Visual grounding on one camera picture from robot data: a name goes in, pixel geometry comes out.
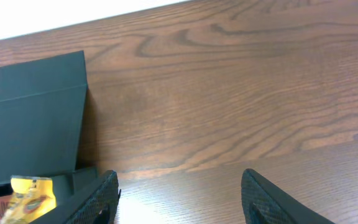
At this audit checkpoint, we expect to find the black gift box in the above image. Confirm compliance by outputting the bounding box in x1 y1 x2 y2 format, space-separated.
0 51 88 204

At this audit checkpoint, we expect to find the large yellow snack bag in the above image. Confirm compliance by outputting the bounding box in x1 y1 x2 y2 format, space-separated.
0 175 57 224

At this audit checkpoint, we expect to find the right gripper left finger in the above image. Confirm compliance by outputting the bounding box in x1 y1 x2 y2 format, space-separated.
33 170 121 224

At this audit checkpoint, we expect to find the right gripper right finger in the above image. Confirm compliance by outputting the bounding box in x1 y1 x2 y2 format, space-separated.
241 169 333 224

